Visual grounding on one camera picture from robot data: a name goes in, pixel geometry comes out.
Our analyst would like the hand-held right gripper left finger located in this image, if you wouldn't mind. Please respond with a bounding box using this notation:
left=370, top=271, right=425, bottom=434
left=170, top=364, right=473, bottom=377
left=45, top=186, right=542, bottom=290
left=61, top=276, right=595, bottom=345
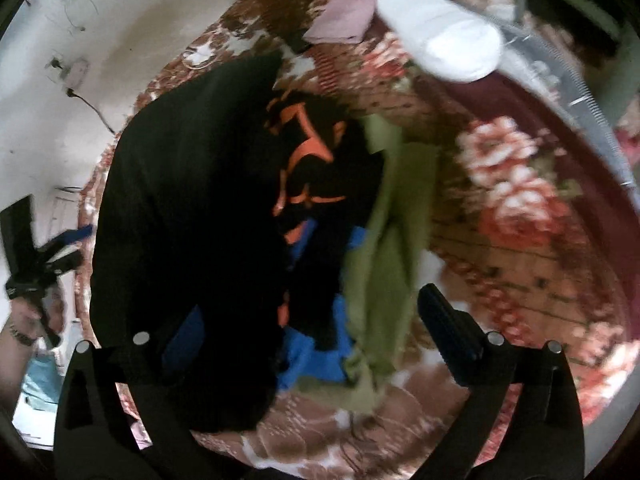
left=54, top=307, right=251, bottom=480

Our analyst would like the pink cloth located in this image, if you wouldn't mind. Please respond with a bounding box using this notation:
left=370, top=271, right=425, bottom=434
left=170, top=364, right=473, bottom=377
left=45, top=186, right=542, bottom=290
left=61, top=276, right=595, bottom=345
left=304, top=0, right=388, bottom=45

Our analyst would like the white wall socket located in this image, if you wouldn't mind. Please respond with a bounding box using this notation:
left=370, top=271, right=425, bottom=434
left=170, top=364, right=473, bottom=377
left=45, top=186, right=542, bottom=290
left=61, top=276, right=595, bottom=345
left=65, top=60, right=90, bottom=86

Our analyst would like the person's left hand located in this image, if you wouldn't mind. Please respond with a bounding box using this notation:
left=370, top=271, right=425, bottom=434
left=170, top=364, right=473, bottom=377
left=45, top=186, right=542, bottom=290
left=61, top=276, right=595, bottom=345
left=9, top=296, right=48, bottom=336

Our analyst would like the metal bracelet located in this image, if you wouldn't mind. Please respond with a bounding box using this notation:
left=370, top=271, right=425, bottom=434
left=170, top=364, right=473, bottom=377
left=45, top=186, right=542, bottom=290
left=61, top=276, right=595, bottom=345
left=7, top=324, right=40, bottom=347

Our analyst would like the blue garment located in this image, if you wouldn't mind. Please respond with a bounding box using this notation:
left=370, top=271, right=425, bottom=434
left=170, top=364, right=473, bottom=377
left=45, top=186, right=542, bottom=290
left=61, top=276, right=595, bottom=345
left=277, top=220, right=366, bottom=391

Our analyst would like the olive green cloth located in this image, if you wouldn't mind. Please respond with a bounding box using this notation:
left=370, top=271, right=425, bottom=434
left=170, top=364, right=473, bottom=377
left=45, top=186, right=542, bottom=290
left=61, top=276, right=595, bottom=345
left=295, top=115, right=441, bottom=413

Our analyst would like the light blue cloth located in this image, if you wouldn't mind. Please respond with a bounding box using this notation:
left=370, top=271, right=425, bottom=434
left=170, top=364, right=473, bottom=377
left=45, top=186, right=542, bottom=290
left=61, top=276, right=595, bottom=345
left=22, top=355, right=67, bottom=407

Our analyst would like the white bolster pillow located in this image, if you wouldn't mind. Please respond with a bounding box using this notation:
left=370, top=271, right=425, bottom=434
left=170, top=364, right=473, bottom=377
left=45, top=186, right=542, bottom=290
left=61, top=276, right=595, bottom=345
left=376, top=0, right=503, bottom=83

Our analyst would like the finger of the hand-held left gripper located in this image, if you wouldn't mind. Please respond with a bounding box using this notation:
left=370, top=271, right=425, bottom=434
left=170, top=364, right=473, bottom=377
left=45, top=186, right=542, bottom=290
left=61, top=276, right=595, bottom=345
left=44, top=225, right=95, bottom=259
left=47, top=250, right=84, bottom=277

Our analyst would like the person's left forearm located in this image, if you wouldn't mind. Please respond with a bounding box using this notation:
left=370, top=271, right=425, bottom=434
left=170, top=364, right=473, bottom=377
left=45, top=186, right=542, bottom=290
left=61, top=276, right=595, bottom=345
left=0, top=332, right=40, bottom=423

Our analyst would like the black power cable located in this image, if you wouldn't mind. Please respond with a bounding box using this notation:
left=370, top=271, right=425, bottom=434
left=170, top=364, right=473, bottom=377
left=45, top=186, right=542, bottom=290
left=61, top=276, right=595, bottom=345
left=67, top=89, right=118, bottom=133

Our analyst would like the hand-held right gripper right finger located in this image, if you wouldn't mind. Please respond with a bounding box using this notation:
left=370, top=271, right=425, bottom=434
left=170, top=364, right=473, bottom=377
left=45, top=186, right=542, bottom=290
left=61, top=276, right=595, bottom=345
left=417, top=284, right=586, bottom=480

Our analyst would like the black hoodie orange print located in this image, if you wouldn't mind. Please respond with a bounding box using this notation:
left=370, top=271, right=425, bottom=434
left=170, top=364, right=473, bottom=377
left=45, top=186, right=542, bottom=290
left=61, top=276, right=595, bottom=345
left=90, top=52, right=386, bottom=433

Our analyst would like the brown floral blanket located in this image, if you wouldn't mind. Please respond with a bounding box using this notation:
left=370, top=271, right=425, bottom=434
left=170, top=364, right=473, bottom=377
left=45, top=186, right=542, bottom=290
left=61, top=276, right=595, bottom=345
left=75, top=0, right=640, bottom=480

